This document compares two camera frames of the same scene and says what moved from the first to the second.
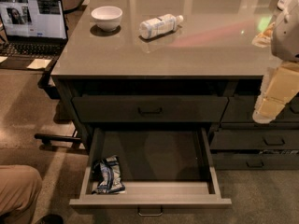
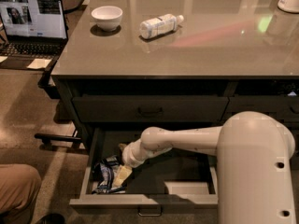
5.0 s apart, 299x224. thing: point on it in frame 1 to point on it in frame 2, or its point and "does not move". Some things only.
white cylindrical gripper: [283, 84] to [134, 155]
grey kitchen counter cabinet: [177, 56] does not move
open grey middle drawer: [162, 167] does not move
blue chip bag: [108, 175] does not move
